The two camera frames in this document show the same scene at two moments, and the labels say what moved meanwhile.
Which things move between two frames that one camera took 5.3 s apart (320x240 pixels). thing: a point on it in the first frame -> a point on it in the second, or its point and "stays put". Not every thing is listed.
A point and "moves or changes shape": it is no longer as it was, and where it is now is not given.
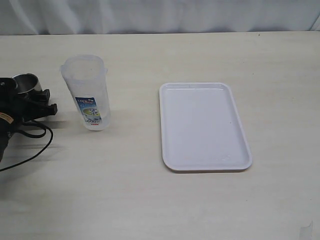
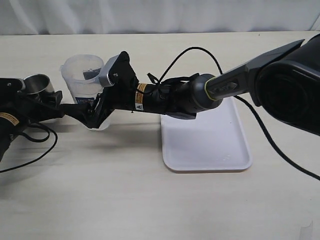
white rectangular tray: (202, 128) stays put
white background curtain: (52, 17) stays put
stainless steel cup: (26, 82) moves or changes shape
